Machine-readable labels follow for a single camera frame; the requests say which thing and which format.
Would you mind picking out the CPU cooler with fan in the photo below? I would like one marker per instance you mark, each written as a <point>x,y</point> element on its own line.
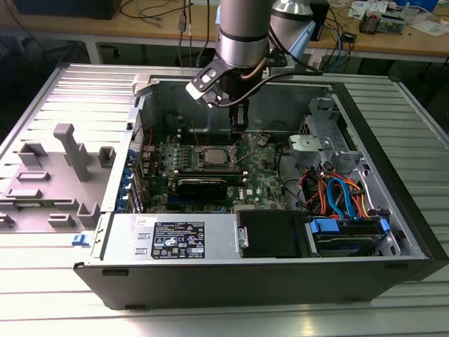
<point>370,22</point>

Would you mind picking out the wooden desk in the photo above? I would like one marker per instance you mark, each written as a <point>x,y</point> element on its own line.
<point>52,24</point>

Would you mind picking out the grey case latch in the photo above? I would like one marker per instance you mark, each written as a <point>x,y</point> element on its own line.
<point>142,83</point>

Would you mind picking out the white paper sheet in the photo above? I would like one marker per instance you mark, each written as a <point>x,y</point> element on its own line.
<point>426,27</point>

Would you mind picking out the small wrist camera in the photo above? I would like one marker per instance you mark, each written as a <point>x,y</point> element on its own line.
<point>277,60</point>

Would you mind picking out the silver drive cage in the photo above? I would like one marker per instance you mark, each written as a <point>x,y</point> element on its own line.
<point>308,144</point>

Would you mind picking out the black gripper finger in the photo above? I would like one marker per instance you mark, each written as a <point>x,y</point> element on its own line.
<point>234,117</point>
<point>247,116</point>

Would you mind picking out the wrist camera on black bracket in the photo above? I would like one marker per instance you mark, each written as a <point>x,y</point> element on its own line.
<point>207,75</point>

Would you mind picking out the small black square part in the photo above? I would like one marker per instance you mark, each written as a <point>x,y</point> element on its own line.
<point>349,36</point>

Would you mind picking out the CPU socket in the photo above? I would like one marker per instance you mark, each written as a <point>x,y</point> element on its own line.
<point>200,158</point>

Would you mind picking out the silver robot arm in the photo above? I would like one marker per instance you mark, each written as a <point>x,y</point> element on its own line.
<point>242,35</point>

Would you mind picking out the thin metal locking lever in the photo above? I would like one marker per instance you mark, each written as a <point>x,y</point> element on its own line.
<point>196,135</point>

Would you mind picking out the black monitor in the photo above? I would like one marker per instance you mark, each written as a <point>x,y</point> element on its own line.
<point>70,8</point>

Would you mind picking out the round coin battery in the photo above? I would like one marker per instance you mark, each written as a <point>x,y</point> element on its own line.
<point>261,141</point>

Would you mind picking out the hard disk in blue carrier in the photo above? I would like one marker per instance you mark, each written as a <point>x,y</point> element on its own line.
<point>336,242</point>

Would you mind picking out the green circuit board part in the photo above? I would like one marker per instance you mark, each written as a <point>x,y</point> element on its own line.
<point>393,24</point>

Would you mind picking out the grey parts rack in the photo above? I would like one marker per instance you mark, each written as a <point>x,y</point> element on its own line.
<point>52,189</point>

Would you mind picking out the blue plastic clip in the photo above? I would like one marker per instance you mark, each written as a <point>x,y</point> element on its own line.
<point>81,240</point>

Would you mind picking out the black and silver PC case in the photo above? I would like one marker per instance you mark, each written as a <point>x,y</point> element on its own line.
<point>245,284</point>

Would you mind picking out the graphics card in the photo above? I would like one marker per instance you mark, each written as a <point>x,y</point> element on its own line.
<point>200,189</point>

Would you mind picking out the tall black box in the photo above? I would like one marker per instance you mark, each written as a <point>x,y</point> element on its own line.
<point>322,21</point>

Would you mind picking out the white printed cards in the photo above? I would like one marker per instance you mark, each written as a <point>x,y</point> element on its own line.
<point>365,7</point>

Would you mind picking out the silver power supply with label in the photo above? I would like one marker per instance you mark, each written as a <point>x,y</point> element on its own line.
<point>119,235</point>

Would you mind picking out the green motherboard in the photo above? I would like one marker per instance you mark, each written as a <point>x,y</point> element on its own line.
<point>259,182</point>

